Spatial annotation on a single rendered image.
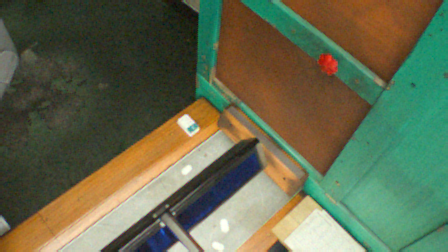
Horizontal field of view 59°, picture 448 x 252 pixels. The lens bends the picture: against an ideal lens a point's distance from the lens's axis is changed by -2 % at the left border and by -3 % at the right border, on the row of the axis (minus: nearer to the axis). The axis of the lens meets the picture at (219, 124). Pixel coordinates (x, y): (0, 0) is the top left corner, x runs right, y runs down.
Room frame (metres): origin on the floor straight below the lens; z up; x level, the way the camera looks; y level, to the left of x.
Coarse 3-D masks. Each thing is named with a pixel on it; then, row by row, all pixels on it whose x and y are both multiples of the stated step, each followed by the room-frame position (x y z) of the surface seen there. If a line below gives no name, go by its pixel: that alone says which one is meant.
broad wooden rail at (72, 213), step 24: (168, 120) 0.64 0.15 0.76; (216, 120) 0.66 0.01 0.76; (144, 144) 0.55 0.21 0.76; (168, 144) 0.56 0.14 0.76; (192, 144) 0.58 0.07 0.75; (120, 168) 0.46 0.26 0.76; (144, 168) 0.47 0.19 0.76; (168, 168) 0.49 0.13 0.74; (72, 192) 0.37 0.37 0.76; (96, 192) 0.38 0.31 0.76; (120, 192) 0.39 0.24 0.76; (48, 216) 0.30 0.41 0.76; (72, 216) 0.31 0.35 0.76; (96, 216) 0.32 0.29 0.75; (0, 240) 0.22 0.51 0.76; (24, 240) 0.23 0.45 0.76; (48, 240) 0.24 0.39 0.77; (72, 240) 0.25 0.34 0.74
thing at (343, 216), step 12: (204, 84) 0.75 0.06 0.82; (204, 96) 0.75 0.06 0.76; (216, 96) 0.72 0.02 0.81; (216, 108) 0.71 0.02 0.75; (312, 180) 0.47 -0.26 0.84; (312, 192) 0.46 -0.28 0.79; (324, 192) 0.44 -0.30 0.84; (324, 204) 0.43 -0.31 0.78; (336, 204) 0.41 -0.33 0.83; (336, 216) 0.40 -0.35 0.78; (348, 216) 0.39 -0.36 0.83; (348, 228) 0.37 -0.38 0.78; (360, 228) 0.36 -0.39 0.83; (360, 240) 0.34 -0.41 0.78; (372, 240) 0.33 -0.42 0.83
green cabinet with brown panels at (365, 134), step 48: (240, 0) 0.70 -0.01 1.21; (288, 0) 0.63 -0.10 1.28; (336, 0) 0.57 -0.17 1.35; (384, 0) 0.52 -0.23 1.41; (432, 0) 0.48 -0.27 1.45; (240, 48) 0.69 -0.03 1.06; (288, 48) 0.61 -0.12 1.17; (336, 48) 0.54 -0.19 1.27; (384, 48) 0.49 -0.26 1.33; (432, 48) 0.44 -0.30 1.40; (240, 96) 0.67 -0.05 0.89; (288, 96) 0.58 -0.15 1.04; (336, 96) 0.52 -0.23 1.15; (384, 96) 0.45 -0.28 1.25; (432, 96) 0.42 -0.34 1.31; (288, 144) 0.55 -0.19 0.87; (336, 144) 0.48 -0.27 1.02; (384, 144) 0.42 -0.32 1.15; (432, 144) 0.38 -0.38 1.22; (336, 192) 0.43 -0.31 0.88; (384, 192) 0.38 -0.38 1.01; (432, 192) 0.34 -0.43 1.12; (384, 240) 0.33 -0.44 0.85; (432, 240) 0.28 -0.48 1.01
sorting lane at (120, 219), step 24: (216, 144) 0.59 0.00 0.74; (192, 168) 0.50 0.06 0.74; (144, 192) 0.41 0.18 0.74; (168, 192) 0.42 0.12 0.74; (240, 192) 0.45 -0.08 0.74; (264, 192) 0.46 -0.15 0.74; (120, 216) 0.33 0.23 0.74; (216, 216) 0.37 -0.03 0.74; (240, 216) 0.38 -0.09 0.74; (264, 216) 0.39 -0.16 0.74; (96, 240) 0.26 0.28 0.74; (216, 240) 0.31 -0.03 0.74; (240, 240) 0.31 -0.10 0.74
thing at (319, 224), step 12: (312, 216) 0.39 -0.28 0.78; (324, 216) 0.40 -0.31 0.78; (300, 228) 0.36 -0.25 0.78; (312, 228) 0.36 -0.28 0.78; (324, 228) 0.36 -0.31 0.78; (336, 228) 0.37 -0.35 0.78; (288, 240) 0.32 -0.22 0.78; (300, 240) 0.32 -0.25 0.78; (312, 240) 0.33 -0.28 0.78; (324, 240) 0.33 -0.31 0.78; (336, 240) 0.34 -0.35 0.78; (348, 240) 0.34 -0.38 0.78
